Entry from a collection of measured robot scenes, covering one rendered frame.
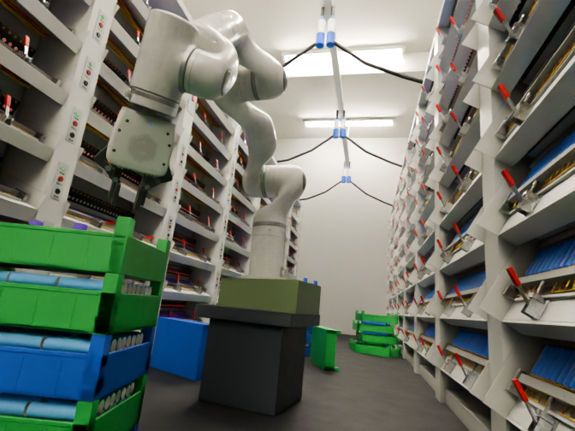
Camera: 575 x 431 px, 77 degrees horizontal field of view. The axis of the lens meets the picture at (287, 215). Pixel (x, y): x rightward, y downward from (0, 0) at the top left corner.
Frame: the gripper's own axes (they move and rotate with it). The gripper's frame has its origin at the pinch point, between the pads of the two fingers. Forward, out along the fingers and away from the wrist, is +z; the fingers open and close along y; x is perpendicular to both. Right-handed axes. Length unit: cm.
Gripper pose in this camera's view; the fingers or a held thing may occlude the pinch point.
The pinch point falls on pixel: (127, 195)
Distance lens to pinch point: 72.0
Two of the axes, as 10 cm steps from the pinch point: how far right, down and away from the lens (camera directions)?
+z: -3.2, 9.3, 1.5
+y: 8.4, 2.1, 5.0
